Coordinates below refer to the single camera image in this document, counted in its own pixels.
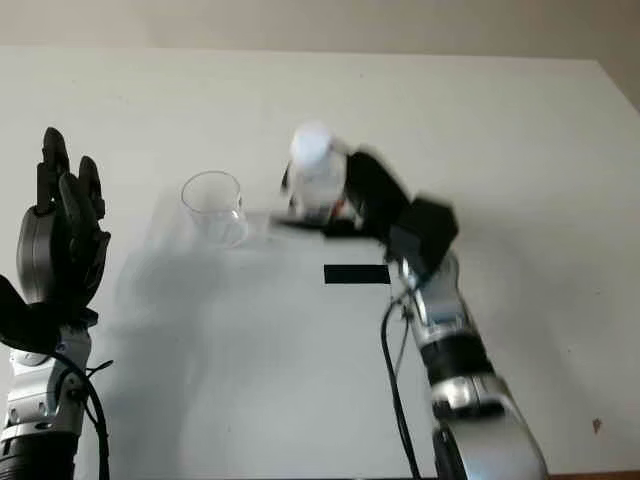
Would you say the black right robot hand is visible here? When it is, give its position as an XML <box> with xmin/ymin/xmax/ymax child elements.
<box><xmin>278</xmin><ymin>147</ymin><xmax>414</xmax><ymax>244</ymax></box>

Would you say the black tape strip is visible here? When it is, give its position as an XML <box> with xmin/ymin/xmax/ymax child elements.
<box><xmin>323</xmin><ymin>264</ymin><xmax>391</xmax><ymax>287</ymax></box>

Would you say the clear water bottle red label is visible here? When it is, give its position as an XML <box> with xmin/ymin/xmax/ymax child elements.
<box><xmin>287</xmin><ymin>121</ymin><xmax>352</xmax><ymax>222</ymax></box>

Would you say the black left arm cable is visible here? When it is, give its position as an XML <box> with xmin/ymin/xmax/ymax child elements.
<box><xmin>52</xmin><ymin>352</ymin><xmax>114</xmax><ymax>480</ymax></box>

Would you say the clear plastic cup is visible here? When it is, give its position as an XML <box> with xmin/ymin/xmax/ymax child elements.
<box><xmin>180</xmin><ymin>170</ymin><xmax>250</xmax><ymax>250</ymax></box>

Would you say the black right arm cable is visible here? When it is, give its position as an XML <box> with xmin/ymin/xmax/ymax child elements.
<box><xmin>380</xmin><ymin>293</ymin><xmax>424</xmax><ymax>480</ymax></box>

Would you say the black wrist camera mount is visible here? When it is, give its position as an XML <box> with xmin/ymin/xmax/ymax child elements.
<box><xmin>0</xmin><ymin>273</ymin><xmax>69</xmax><ymax>354</ymax></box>
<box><xmin>387</xmin><ymin>196</ymin><xmax>460</xmax><ymax>282</ymax></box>

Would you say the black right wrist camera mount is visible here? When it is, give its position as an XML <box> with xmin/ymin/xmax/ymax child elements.
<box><xmin>387</xmin><ymin>196</ymin><xmax>460</xmax><ymax>282</ymax></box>

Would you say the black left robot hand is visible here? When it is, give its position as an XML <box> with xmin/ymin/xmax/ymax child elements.
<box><xmin>15</xmin><ymin>126</ymin><xmax>112</xmax><ymax>326</ymax></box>

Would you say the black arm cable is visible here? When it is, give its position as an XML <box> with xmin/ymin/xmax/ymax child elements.
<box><xmin>52</xmin><ymin>352</ymin><xmax>114</xmax><ymax>480</ymax></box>
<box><xmin>380</xmin><ymin>293</ymin><xmax>424</xmax><ymax>480</ymax></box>

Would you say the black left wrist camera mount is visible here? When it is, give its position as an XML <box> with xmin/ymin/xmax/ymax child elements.
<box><xmin>0</xmin><ymin>273</ymin><xmax>69</xmax><ymax>354</ymax></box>

